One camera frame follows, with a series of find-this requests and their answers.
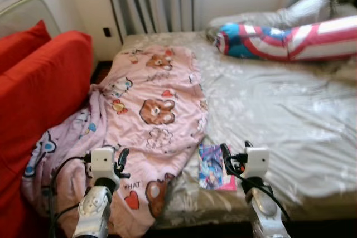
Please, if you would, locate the colourful cartoon cover book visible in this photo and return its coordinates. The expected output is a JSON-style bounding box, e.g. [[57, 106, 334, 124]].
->
[[198, 144, 237, 192]]

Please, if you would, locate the pink bear print blanket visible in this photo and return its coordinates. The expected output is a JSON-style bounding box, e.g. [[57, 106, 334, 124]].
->
[[21, 46, 209, 237]]

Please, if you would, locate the bed with grey floral sheet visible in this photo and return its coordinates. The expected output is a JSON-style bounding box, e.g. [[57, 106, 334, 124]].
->
[[92, 29, 357, 230]]

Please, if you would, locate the large red cushion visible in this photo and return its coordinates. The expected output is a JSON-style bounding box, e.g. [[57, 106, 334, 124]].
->
[[0, 30, 94, 238]]

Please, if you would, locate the red white blue bolster pillow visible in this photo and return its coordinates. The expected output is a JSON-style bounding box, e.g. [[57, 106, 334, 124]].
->
[[215, 15, 357, 62]]

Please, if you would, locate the plump grey floral pillow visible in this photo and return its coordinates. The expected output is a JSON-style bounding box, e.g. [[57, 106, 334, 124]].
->
[[206, 0, 357, 33]]

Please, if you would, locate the small red cushion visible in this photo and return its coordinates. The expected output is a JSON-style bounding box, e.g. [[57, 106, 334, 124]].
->
[[0, 20, 52, 74]]

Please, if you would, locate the white green quilted mattress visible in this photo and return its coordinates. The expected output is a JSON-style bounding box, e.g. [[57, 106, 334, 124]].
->
[[0, 0, 62, 38]]

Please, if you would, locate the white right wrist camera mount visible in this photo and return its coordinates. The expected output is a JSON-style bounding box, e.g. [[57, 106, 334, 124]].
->
[[244, 147, 270, 180]]

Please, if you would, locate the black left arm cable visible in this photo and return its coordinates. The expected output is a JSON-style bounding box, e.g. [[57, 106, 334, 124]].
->
[[47, 153, 93, 238]]

